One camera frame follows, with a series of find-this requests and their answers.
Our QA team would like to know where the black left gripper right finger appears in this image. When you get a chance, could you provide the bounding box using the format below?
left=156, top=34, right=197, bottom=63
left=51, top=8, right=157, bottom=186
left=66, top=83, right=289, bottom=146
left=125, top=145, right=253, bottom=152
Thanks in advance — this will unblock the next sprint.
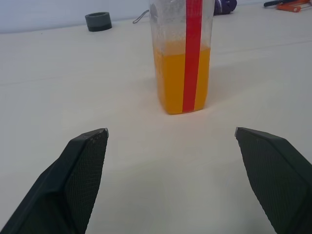
left=234, top=127, right=312, bottom=234

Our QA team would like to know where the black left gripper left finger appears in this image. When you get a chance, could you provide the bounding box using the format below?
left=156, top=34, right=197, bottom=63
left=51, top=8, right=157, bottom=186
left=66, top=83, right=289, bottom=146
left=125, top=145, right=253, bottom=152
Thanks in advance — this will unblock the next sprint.
left=0, top=128, right=109, bottom=234

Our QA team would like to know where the clear container with orange liquid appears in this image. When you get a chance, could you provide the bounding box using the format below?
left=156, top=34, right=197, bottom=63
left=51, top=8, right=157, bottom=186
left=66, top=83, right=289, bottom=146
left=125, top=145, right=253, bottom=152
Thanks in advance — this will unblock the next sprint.
left=149, top=0, right=215, bottom=116

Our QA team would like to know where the grey tape roll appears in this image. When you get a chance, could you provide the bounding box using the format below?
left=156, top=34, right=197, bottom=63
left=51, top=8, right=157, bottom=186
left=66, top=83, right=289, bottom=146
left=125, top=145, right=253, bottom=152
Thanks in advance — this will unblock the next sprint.
left=85, top=12, right=113, bottom=32

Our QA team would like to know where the orange and black tool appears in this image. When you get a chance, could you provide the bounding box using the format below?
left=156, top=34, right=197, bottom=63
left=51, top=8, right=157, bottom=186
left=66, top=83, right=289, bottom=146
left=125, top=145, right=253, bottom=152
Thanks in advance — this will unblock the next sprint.
left=263, top=0, right=312, bottom=12

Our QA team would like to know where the purple cloth bundle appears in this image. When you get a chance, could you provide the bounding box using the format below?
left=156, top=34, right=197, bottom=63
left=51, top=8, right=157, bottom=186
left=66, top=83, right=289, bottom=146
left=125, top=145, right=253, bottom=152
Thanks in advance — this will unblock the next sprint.
left=213, top=0, right=238, bottom=16

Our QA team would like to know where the grey cord loop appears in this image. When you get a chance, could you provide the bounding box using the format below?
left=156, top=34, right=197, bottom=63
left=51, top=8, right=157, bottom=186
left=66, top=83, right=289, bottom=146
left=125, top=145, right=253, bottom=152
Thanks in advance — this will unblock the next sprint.
left=132, top=9, right=150, bottom=24

